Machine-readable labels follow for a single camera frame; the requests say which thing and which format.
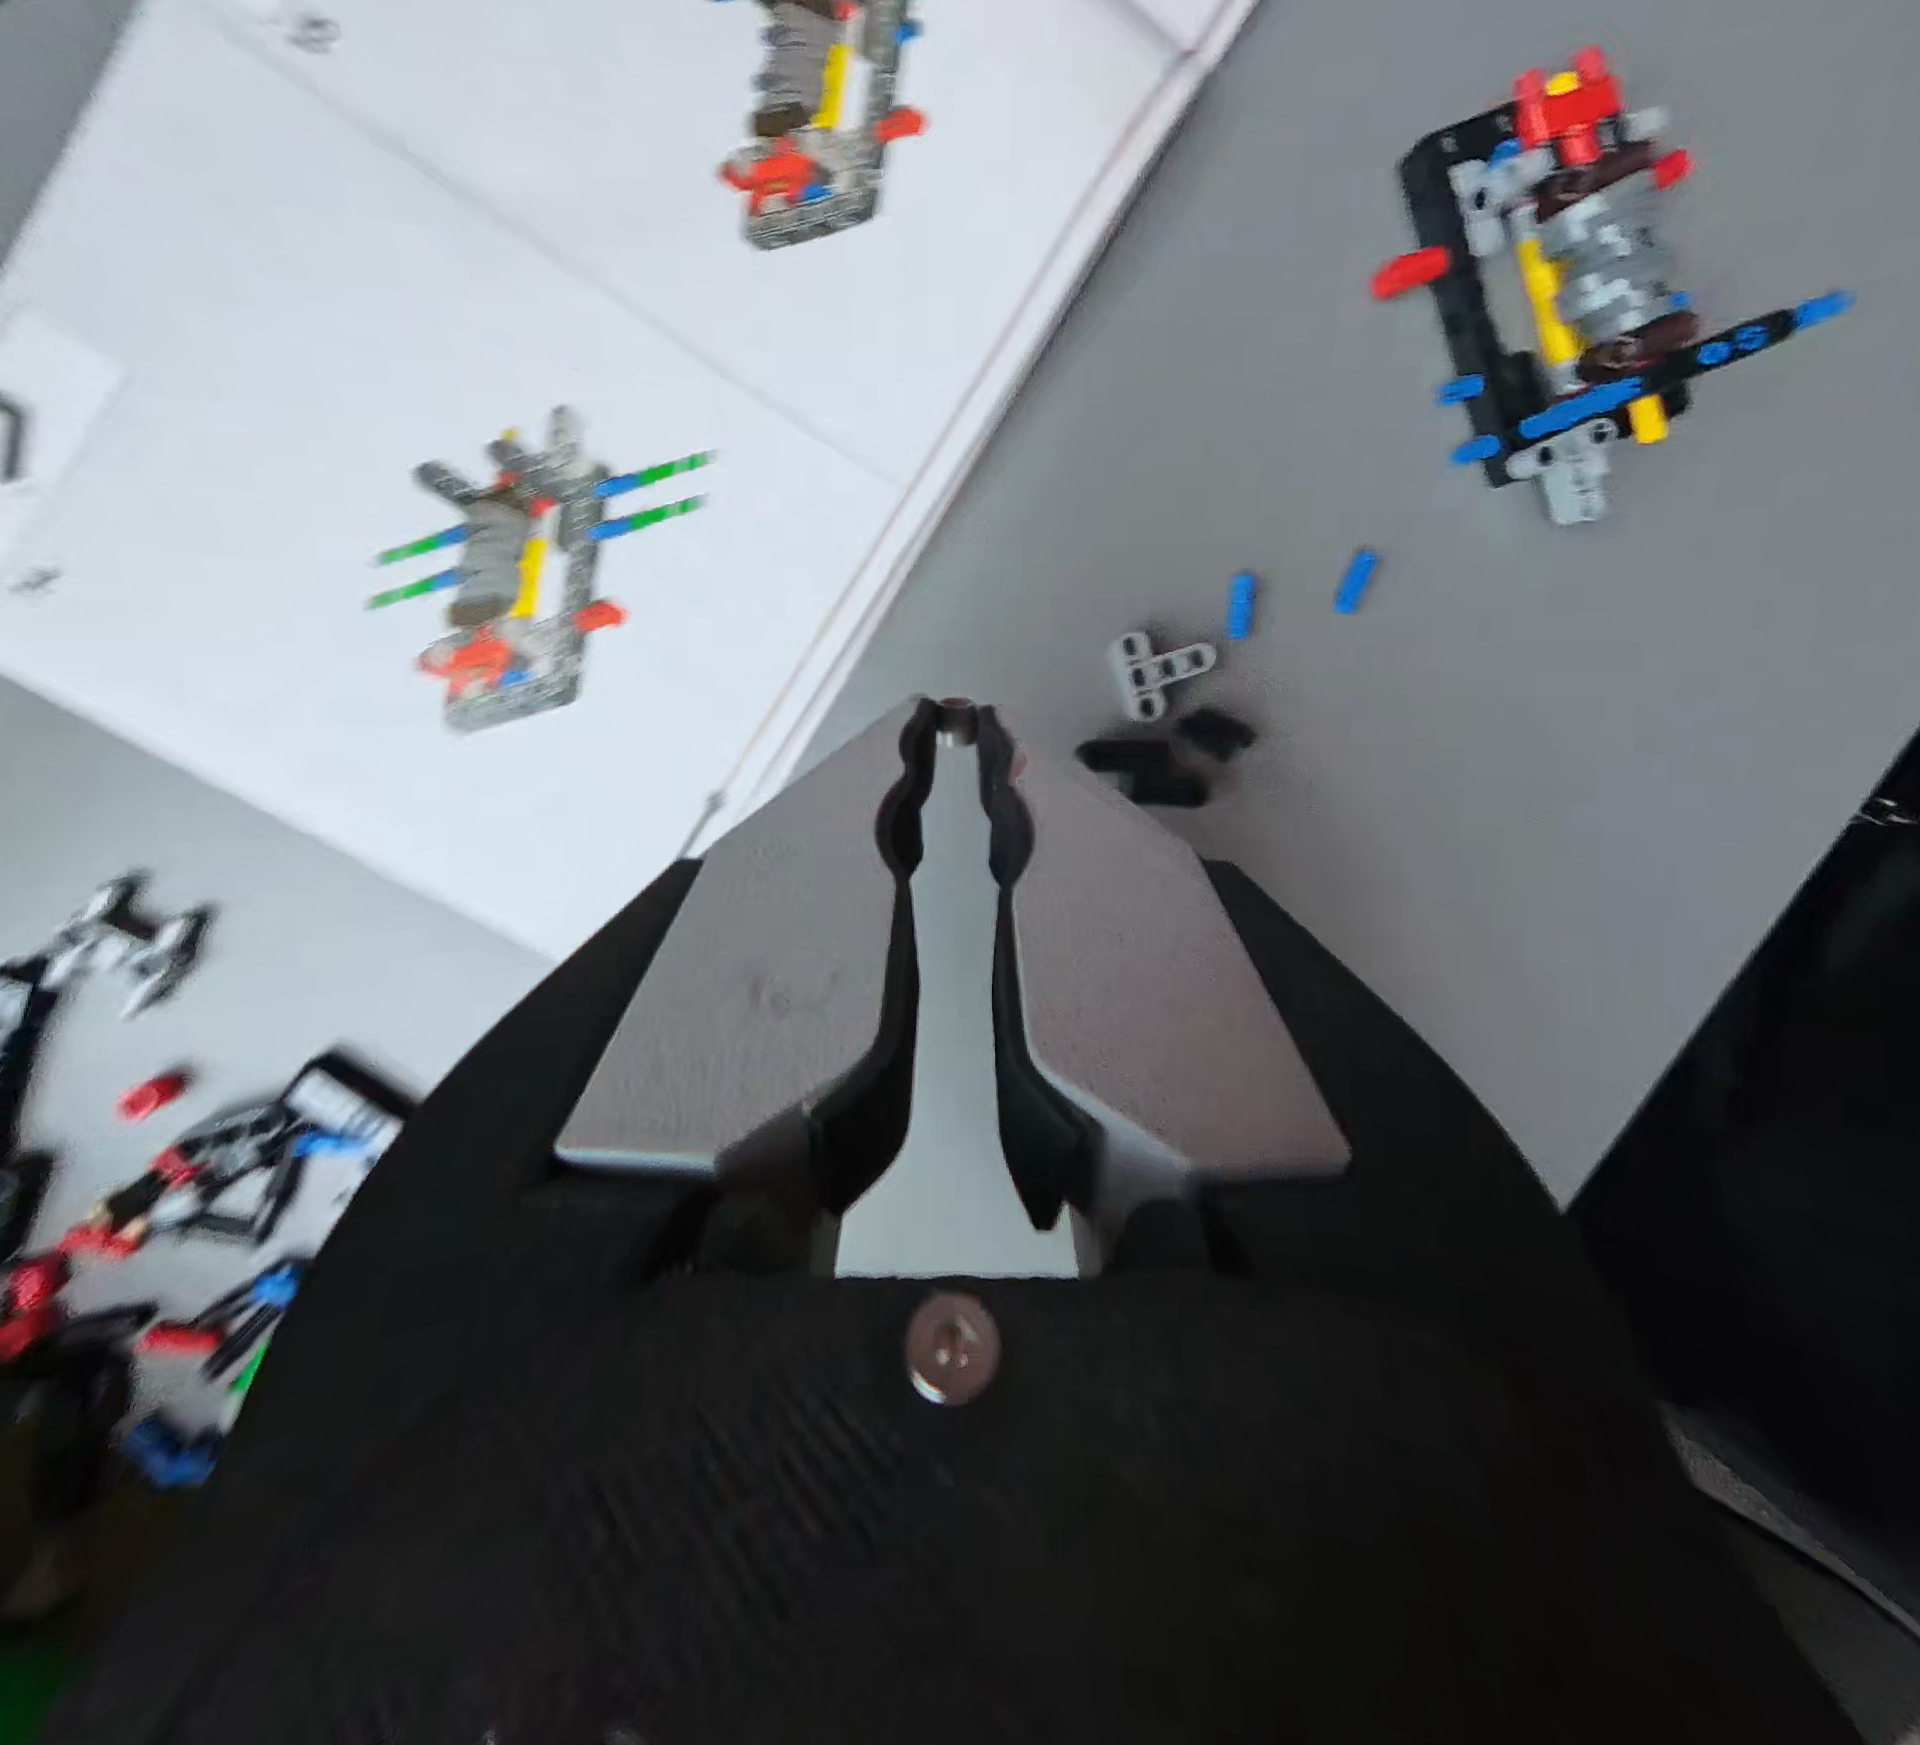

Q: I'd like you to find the black grey lego assembly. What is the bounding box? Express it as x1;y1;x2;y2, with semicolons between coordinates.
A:
1366;46;1859;534

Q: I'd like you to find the grey t-shaped lego piece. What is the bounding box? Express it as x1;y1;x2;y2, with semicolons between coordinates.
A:
1107;629;1219;723

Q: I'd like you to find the person's dark clothing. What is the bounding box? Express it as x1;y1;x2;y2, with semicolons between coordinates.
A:
1559;726;1920;1643

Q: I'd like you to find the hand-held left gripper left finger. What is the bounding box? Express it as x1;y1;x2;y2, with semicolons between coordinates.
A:
555;699;943;1279

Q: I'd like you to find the white lego instruction booklet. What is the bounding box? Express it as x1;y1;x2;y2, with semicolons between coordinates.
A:
0;0;1373;960

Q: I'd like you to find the pile of loose lego parts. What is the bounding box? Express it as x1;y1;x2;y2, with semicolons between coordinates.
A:
0;867;417;1492

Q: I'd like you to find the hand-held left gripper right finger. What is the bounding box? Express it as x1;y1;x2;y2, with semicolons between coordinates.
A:
970;700;1355;1279

